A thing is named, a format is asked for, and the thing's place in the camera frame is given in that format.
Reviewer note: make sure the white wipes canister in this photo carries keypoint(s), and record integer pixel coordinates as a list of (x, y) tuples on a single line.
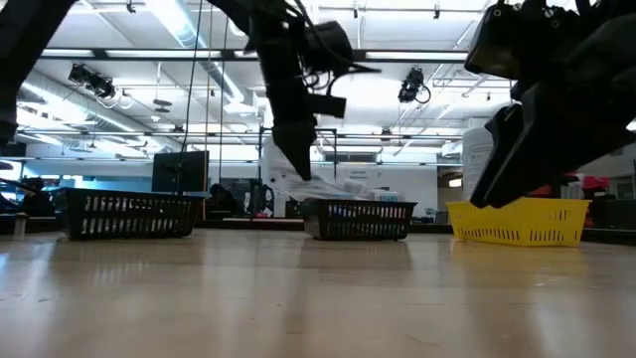
[(477, 164)]

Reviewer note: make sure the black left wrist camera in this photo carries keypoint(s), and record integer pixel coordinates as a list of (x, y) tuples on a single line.
[(328, 47)]

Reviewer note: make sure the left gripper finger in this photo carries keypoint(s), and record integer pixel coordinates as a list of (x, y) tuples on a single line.
[(298, 149)]

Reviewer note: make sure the blue toothbrush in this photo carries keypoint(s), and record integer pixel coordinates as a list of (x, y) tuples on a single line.
[(382, 195)]

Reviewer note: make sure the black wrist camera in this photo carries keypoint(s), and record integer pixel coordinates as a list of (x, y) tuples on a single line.
[(328, 47), (497, 45)]

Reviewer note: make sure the yellow plastic mesh basket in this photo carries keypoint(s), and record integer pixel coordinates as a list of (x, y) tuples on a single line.
[(522, 226)]

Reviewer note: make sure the black overhead beam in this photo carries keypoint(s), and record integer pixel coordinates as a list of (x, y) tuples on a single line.
[(149, 53)]

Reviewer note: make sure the black ceiling camera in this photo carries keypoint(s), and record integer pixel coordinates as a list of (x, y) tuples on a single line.
[(94, 82), (412, 84)]

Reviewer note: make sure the person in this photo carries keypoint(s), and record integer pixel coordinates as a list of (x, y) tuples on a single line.
[(37, 199), (222, 199)]

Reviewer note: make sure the black monitor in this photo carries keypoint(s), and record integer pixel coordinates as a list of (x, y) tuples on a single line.
[(179, 171)]

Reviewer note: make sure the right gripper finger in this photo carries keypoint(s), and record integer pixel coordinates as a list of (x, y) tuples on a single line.
[(507, 134), (571, 129)]

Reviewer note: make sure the red object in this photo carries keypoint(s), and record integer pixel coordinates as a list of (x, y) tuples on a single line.
[(595, 182)]

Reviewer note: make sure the black plastic mesh basket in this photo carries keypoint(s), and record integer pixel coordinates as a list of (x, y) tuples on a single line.
[(124, 214), (360, 224)]

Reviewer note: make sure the white covered object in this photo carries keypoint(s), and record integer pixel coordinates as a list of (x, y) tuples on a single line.
[(283, 174)]

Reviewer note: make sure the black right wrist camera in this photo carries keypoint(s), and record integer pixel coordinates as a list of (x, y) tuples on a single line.
[(497, 45)]

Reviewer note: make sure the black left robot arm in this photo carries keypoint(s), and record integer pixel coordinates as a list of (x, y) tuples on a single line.
[(20, 50)]

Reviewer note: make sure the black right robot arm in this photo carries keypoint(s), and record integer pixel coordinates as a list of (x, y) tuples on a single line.
[(626, 12)]

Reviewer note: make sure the small white post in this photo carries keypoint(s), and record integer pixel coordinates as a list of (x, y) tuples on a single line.
[(20, 226)]

